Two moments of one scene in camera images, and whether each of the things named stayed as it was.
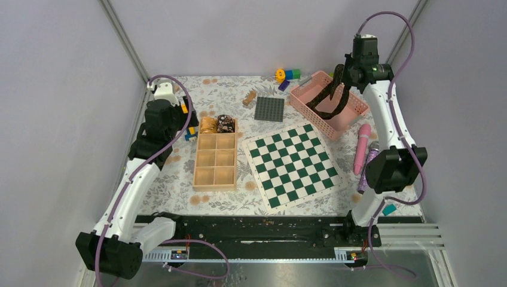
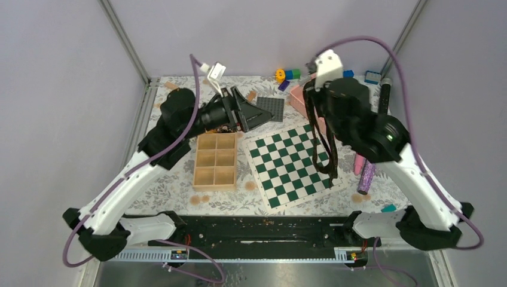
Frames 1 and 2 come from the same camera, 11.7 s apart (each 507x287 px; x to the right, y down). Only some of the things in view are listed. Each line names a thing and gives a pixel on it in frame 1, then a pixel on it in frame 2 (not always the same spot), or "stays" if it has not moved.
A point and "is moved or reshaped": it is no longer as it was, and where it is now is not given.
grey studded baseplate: x=269 y=109 stays
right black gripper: x=346 y=80 → x=323 y=86
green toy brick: x=296 y=74 stays
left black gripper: x=185 y=116 → x=244 y=115
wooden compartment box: x=216 y=167 stays
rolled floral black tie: x=225 y=124 stays
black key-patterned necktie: x=336 y=81 is moved or reshaped
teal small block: x=388 y=208 stays
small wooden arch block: x=250 y=98 stays
